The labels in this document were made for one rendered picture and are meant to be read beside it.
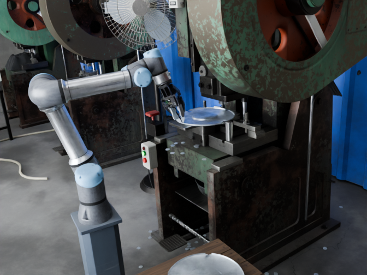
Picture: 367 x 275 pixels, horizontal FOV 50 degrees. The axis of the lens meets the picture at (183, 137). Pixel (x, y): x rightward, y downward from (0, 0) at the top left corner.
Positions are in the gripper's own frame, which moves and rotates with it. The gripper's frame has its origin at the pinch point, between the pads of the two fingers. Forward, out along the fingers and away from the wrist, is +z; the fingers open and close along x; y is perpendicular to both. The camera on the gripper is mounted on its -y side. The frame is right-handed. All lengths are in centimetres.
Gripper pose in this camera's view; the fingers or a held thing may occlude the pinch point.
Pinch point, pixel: (181, 120)
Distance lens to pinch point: 185.8
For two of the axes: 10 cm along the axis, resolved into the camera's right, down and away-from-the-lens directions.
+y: -1.2, 3.5, -9.3
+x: 9.2, -3.2, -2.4
